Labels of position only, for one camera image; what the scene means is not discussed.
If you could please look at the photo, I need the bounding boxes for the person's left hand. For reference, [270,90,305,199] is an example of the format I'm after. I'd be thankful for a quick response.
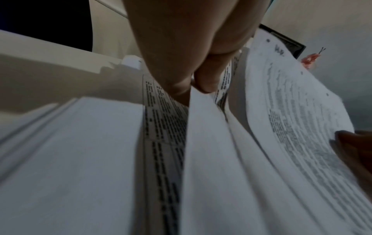
[122,0,271,107]

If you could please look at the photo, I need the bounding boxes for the person's right hand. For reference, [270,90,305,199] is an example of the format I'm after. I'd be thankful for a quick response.
[329,129,372,198]

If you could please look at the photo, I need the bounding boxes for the printed document sheet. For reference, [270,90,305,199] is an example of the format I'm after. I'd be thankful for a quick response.
[226,28,372,235]

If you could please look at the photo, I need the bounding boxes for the navy blue drawer organizer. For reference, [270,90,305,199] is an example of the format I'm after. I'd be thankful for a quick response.
[258,22,307,60]

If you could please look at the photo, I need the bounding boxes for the unsorted paper stack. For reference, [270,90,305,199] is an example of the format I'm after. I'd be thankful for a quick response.
[0,46,372,235]

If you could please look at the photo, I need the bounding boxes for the tall pink blossom branch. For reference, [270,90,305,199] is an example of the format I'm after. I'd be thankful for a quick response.
[300,46,327,69]

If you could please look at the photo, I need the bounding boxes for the black chair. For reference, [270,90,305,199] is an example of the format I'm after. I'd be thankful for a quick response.
[0,0,94,52]

